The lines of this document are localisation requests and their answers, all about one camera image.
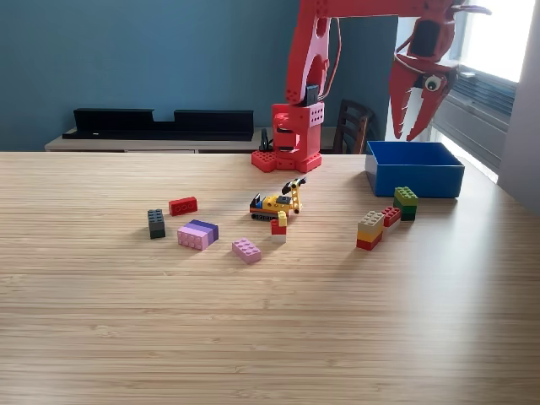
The red lego brick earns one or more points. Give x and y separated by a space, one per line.
183 206

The blue plastic bin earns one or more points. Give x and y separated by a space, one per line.
415 179

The pink lego brick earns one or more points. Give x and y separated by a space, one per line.
246 251

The grey window vent unit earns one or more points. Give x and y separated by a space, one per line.
472 105

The dark wooden chair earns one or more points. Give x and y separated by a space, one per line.
352 126

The bright window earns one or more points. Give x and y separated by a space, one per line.
498 38

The green brick stack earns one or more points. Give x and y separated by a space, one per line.
406 202

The red on white brick stack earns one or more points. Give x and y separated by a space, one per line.
391 217

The tan yellow red brick stack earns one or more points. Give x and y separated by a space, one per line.
370 232

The small yellow toy digger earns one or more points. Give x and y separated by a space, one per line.
276 204

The yellow red white brick stack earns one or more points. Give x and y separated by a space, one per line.
278 230

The pink purple brick stack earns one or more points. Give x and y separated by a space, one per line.
197 235

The dark grey black brick stack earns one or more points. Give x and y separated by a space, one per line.
156 223

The pale wooden sideboard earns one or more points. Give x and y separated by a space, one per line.
84 145

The black wall shelf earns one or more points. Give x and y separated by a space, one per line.
109 122

